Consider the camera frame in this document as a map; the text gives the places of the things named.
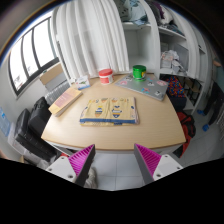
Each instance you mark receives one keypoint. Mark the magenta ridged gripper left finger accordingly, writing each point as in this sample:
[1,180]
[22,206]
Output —
[74,168]

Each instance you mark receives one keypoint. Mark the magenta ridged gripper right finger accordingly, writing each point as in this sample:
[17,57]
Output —
[154,166]

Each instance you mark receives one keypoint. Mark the yellow patterned folded towel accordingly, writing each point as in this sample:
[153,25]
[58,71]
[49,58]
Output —
[109,111]

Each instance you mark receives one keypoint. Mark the light wooden table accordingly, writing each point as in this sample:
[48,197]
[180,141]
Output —
[157,127]

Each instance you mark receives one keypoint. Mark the red black backpack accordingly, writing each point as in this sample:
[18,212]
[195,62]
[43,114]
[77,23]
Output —
[189,129]

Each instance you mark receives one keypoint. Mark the black bag left of table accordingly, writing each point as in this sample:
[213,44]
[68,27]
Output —
[29,128]

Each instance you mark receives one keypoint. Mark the tan hardcover book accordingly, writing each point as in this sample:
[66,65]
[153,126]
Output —
[64,101]

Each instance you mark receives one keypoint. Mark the colourful patterned bag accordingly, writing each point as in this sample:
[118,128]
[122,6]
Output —
[175,92]

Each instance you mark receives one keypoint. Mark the grey laptop with stickers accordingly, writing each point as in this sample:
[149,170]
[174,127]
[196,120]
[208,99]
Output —
[149,86]

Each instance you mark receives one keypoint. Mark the small colourful card box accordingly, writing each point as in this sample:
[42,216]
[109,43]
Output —
[82,82]

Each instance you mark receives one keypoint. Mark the cardboard box by window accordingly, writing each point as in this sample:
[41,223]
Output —
[52,76]

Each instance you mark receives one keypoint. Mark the white jar with red lid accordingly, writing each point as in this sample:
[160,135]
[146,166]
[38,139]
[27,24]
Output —
[106,76]

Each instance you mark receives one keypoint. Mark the green round container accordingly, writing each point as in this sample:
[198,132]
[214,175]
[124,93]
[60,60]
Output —
[139,72]

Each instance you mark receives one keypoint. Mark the black framed window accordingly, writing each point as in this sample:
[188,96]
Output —
[31,55]

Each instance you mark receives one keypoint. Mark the white shelving unit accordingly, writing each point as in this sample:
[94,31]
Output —
[166,44]

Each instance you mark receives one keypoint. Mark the white curtain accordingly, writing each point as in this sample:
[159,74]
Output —
[88,37]

